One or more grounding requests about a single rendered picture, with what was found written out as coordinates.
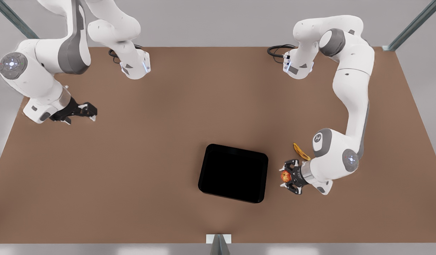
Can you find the black storage box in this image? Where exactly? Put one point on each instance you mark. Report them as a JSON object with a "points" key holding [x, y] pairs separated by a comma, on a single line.
{"points": [[233, 173]]}

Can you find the red apple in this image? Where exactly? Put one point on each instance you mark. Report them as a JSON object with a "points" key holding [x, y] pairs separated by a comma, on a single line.
{"points": [[286, 176]]}

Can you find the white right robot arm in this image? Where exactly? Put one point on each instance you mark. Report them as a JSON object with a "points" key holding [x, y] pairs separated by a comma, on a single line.
{"points": [[37, 67]]}

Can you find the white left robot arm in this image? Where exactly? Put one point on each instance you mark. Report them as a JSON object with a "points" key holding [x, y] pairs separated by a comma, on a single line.
{"points": [[352, 88]]}

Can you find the yellow banana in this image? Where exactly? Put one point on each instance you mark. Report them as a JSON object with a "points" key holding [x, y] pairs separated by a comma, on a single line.
{"points": [[300, 151]]}

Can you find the silver frame post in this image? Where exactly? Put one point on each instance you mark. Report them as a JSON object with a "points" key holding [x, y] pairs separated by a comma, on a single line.
{"points": [[219, 244], [16, 18], [412, 26]]}

